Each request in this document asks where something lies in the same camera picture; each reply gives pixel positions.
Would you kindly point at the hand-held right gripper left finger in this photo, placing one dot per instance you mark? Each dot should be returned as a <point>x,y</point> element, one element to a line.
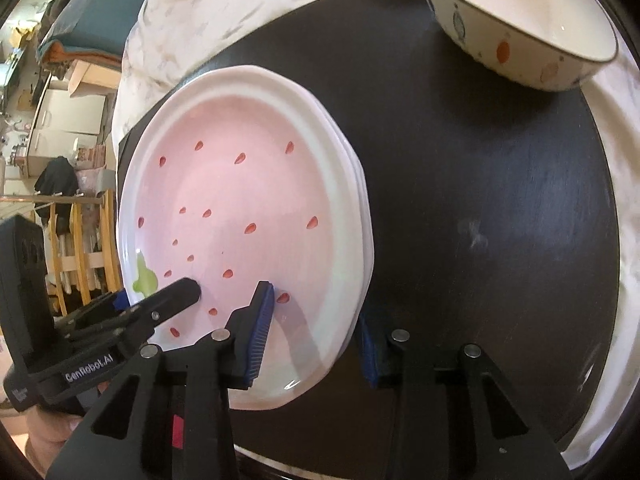
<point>260,330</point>

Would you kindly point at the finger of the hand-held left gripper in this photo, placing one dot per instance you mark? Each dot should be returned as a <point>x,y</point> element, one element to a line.
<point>170,300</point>
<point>120,301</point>

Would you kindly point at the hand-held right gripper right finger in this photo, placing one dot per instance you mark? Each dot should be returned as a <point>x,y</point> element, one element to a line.
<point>370,355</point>

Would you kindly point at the white leaf-print bowl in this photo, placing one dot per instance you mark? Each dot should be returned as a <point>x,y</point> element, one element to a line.
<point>525,10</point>

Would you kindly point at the person's left hand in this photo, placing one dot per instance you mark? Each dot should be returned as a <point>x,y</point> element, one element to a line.
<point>50,435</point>

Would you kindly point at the yellow wooden rack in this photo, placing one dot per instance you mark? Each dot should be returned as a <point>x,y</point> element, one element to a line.
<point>77,240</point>

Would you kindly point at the black garment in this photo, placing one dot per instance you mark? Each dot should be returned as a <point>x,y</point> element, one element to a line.
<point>57,180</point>

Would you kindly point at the pink floral storage box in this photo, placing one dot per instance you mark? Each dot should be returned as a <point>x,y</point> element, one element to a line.
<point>92,170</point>

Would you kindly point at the white kitchen base cabinets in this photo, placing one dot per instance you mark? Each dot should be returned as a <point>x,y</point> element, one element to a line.
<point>65,115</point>

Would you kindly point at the dark wooden board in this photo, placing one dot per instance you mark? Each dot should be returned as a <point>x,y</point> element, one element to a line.
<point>475,160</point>

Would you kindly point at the wooden bed frame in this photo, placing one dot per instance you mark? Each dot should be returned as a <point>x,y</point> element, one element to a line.
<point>95,77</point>

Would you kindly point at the teal padded bed rail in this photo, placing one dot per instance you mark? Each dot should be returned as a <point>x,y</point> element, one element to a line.
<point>100,15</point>

